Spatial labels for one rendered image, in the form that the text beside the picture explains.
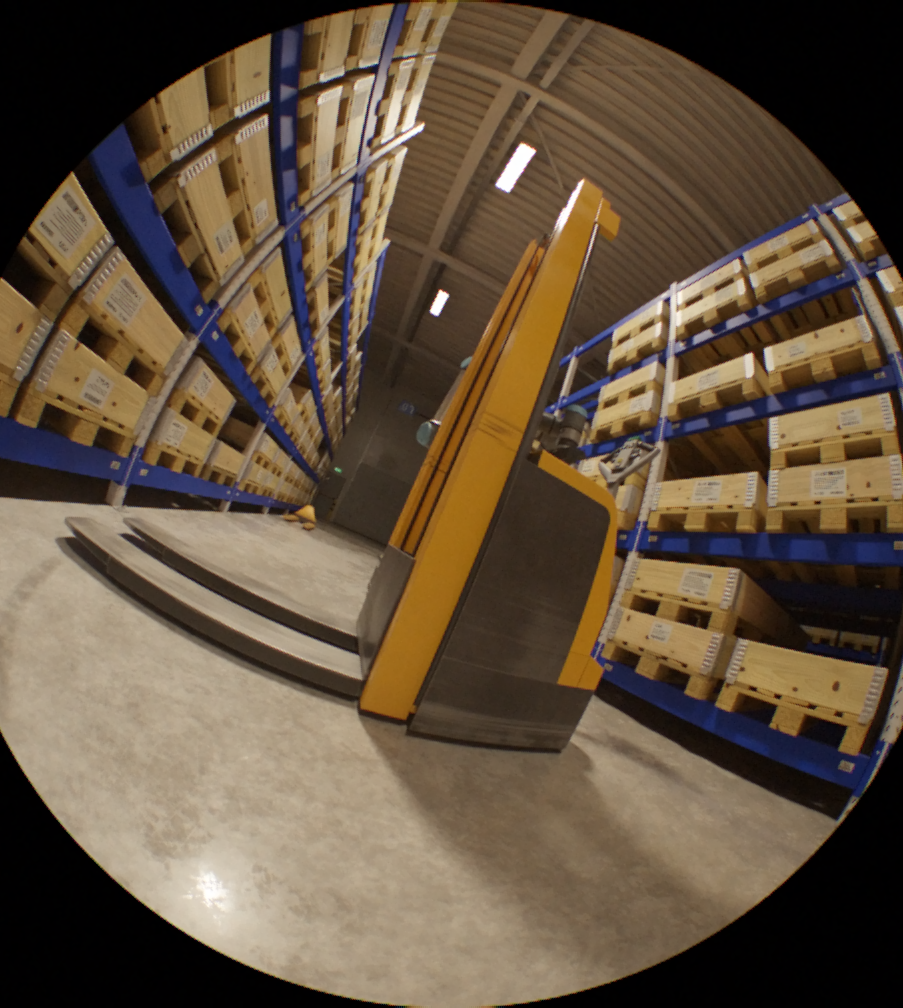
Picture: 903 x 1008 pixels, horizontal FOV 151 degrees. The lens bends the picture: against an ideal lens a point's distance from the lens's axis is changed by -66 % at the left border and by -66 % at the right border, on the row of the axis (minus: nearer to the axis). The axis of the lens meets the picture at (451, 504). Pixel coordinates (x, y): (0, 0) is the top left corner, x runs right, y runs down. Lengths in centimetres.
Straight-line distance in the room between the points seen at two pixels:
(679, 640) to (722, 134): 733
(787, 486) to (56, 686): 258
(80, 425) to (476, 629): 167
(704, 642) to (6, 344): 298
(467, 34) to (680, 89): 354
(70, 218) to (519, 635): 186
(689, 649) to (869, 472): 129
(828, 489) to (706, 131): 642
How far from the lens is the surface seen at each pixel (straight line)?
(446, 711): 99
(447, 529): 89
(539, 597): 97
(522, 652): 100
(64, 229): 139
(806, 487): 201
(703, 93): 738
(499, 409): 100
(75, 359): 155
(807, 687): 175
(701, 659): 193
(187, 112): 162
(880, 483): 195
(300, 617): 137
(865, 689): 173
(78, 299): 150
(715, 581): 200
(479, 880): 71
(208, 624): 105
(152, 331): 181
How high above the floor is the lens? 51
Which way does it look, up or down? 9 degrees up
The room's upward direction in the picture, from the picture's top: 23 degrees clockwise
